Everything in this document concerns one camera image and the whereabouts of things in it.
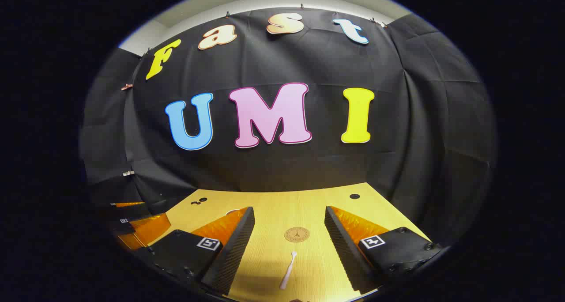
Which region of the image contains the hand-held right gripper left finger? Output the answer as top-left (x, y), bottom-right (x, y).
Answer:
top-left (146, 206), bottom-right (256, 296)

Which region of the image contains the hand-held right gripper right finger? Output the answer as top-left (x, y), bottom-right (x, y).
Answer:
top-left (324, 206), bottom-right (443, 295)

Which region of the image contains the round cork coaster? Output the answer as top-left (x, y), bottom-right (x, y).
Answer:
top-left (284, 227), bottom-right (310, 243)

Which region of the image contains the pink toothbrush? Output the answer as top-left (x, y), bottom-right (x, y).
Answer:
top-left (279, 251), bottom-right (298, 290)

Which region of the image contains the wooden desktop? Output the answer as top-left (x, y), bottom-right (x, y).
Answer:
top-left (148, 182), bottom-right (433, 302)

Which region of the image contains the black backdrop cloth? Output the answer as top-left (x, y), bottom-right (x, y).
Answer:
top-left (79, 7), bottom-right (498, 249)

